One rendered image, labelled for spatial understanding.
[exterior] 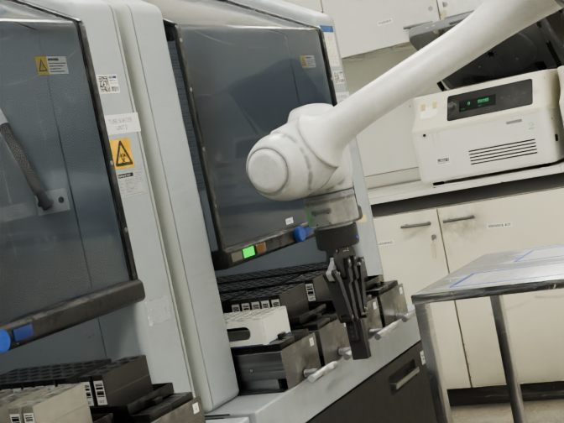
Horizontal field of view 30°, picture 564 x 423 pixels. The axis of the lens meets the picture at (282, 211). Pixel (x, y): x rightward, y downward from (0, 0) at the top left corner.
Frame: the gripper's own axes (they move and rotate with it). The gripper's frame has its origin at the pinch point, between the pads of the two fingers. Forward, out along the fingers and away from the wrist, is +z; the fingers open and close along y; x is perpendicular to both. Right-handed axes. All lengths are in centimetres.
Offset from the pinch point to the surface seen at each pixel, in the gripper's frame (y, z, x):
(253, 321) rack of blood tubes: 4.7, -6.1, -17.3
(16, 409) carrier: 61, -8, -23
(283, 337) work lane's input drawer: 0.5, -1.8, -14.4
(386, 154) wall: -293, -24, -106
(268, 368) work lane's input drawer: 6.5, 2.2, -15.1
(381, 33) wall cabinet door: -259, -76, -84
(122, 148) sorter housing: 27, -40, -21
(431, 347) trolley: -26.9, 9.0, 2.4
